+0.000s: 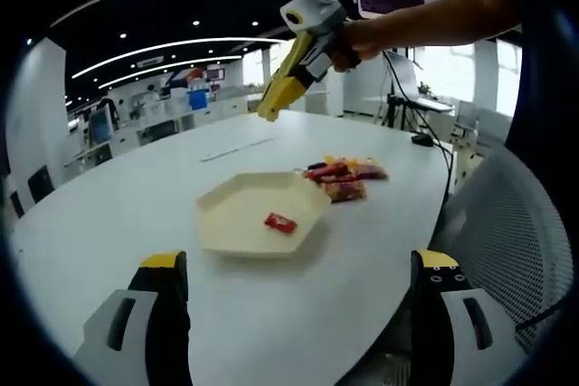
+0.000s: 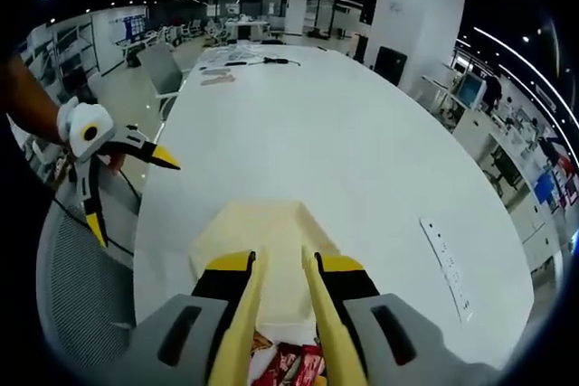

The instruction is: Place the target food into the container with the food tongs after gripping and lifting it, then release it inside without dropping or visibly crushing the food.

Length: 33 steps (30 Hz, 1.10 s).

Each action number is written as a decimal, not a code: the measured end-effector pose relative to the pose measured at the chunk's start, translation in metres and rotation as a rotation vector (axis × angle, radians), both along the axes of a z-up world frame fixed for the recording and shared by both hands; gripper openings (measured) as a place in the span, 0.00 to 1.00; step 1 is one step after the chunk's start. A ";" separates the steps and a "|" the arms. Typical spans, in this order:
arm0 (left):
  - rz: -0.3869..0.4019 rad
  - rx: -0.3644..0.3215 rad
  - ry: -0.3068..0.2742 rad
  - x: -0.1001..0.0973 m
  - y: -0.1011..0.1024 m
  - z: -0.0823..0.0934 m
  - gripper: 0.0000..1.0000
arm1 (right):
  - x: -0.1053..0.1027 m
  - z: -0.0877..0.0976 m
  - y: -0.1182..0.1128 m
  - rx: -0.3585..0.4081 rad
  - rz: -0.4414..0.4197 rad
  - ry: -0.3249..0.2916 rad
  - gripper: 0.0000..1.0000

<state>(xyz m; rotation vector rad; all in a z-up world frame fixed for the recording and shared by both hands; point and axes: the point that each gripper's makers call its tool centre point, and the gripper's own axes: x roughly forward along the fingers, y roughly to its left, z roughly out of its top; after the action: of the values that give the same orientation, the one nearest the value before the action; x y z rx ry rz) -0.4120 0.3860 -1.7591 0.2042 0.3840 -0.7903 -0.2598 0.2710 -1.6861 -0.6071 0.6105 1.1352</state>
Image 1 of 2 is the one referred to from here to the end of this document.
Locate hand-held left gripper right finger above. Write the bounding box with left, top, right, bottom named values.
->
left=409, top=249, right=528, bottom=386

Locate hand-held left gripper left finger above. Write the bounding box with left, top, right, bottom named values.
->
left=74, top=249, right=194, bottom=386

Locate pile of food snacks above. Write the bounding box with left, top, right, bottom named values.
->
left=301, top=155, right=390, bottom=204

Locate small red food packet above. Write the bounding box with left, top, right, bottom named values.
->
left=263, top=212, right=299, bottom=235

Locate beige hexagonal tray container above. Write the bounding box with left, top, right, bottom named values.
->
left=195, top=171, right=331, bottom=260

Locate person's right hand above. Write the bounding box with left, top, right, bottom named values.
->
left=332, top=19, right=398, bottom=72

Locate blue storage box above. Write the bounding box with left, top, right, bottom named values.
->
left=187, top=89, right=210, bottom=111

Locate white mesh office chair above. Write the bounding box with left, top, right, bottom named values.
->
left=433, top=141, right=574, bottom=355

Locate laptop on stand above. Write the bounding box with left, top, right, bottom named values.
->
left=384, top=50, right=456, bottom=112

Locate white counter row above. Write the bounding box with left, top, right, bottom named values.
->
left=67, top=96, right=254, bottom=165

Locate black office chair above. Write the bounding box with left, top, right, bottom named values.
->
left=26, top=165, right=56, bottom=202

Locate person's dark shirt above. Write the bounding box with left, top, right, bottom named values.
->
left=497, top=0, right=579, bottom=170

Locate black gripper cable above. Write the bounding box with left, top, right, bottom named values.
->
left=383, top=51, right=454, bottom=197

